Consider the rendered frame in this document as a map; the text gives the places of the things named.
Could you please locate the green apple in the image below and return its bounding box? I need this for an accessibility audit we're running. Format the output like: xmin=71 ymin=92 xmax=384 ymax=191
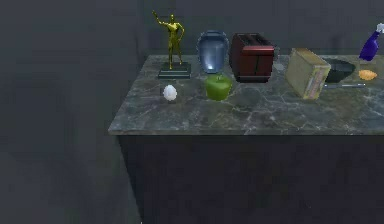
xmin=204 ymin=74 xmax=234 ymax=102

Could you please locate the white egg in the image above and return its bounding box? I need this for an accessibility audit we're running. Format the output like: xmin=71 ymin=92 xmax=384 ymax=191
xmin=162 ymin=84 xmax=178 ymax=102

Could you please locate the blue glass vase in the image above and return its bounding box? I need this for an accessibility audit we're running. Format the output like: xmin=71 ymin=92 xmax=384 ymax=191
xmin=196 ymin=30 xmax=230 ymax=75

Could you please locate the dark marble-topped counter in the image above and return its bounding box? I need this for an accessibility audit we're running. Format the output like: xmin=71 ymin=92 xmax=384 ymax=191
xmin=107 ymin=54 xmax=384 ymax=224

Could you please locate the gold figure statue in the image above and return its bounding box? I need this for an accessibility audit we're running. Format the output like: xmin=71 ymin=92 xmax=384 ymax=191
xmin=152 ymin=9 xmax=193 ymax=80

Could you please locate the dark red toaster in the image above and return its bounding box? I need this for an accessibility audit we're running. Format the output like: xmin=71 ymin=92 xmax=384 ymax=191
xmin=229 ymin=32 xmax=276 ymax=84

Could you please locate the tan cardboard box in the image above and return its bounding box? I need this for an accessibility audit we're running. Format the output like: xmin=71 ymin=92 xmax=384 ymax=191
xmin=284 ymin=47 xmax=332 ymax=101

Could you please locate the blue spray bottle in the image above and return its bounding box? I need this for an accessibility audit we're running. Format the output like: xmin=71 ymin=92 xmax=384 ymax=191
xmin=358 ymin=22 xmax=384 ymax=62

